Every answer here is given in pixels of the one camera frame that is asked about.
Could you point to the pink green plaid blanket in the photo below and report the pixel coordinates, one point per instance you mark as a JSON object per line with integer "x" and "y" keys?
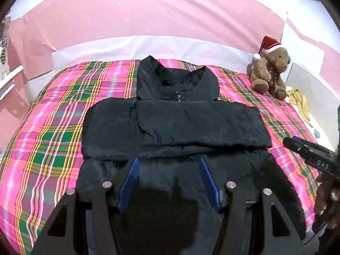
{"x": 53, "y": 138}

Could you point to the person's right hand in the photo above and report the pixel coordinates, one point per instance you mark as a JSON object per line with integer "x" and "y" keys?
{"x": 325, "y": 196}

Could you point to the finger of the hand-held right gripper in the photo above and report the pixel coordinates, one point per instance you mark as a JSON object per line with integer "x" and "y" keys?
{"x": 294, "y": 144}

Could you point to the brown teddy bear santa hat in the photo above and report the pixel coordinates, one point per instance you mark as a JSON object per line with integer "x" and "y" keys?
{"x": 261, "y": 69}

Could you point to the yellow crumpled cloth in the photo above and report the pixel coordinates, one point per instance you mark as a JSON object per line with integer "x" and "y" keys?
{"x": 298, "y": 98}

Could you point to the white side board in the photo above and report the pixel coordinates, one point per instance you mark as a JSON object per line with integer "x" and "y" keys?
{"x": 308, "y": 85}

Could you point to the patterned hanging cloth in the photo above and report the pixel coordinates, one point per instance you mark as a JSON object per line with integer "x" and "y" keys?
{"x": 4, "y": 45}

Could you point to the white bed headboard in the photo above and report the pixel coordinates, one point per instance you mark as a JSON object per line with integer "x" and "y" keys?
{"x": 148, "y": 46}

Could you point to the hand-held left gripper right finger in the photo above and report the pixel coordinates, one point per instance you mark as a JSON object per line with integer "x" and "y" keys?
{"x": 209, "y": 183}

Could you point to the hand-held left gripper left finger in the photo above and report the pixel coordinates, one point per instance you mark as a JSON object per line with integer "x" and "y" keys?
{"x": 130, "y": 183}

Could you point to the black hooded jacket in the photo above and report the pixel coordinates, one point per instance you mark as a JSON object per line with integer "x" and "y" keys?
{"x": 172, "y": 122}

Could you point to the white plastic rack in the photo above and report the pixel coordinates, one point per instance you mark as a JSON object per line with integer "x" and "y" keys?
{"x": 9, "y": 82}

